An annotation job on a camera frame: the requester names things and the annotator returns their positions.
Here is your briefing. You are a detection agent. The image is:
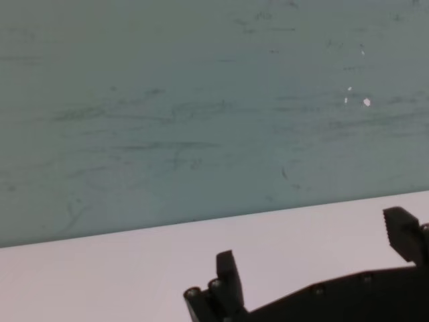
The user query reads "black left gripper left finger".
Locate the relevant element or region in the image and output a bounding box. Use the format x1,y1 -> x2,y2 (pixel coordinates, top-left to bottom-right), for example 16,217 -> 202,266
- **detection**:
208,250 -> 248,318

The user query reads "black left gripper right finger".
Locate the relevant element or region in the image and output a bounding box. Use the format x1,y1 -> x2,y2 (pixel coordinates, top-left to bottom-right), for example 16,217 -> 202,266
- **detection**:
382,207 -> 429,266

